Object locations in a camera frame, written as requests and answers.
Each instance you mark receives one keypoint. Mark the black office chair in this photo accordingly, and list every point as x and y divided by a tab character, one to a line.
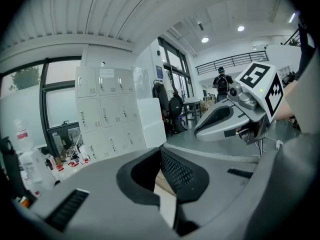
11	164

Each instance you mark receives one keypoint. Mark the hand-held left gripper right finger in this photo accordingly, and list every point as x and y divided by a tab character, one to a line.
212	184

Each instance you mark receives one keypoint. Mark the person's right forearm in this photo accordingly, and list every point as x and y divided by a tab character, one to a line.
287	101

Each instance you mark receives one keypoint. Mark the grey table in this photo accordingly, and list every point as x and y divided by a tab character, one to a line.
191	103

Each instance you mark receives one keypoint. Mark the black bag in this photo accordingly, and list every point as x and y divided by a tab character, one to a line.
178	125

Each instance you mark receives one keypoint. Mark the round ceiling light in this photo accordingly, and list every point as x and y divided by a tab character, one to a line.
240	28
205	39

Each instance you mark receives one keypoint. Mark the blue wall poster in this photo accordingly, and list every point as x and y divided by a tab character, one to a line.
159	72

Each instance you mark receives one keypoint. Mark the large white box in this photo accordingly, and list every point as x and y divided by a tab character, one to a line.
150	119

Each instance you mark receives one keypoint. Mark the dark hanging coat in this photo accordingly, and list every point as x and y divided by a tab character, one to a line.
161	94

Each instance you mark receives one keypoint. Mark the white paper notice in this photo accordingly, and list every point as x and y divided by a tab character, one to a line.
107	72

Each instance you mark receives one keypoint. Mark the clear jug with red label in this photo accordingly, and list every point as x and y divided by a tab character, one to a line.
60	168
86	160
73	163

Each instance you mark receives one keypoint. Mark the white box on floor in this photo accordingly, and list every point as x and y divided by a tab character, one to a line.
32	169

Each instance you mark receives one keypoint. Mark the large clear water jug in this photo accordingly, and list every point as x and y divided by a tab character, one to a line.
23	134

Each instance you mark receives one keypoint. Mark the shiny plastic wrapped panel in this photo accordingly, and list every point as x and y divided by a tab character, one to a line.
142	81

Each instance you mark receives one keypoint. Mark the black balcony railing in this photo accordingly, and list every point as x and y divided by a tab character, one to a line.
232	56

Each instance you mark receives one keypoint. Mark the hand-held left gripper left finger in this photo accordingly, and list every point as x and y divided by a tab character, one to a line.
100	196

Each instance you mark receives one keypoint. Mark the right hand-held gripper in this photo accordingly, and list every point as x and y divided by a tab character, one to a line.
260	84

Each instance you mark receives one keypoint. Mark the grey metal locker door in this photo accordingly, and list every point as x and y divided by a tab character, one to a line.
112	106

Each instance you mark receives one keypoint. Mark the black framed window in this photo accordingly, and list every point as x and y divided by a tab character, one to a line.
43	96

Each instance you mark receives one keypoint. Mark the person's black shirt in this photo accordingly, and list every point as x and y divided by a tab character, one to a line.
303	54

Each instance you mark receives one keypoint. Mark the ceiling tube light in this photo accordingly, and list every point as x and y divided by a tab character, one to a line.
292	17

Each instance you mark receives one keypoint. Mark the white metal locker cabinet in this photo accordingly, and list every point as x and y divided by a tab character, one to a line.
87	114

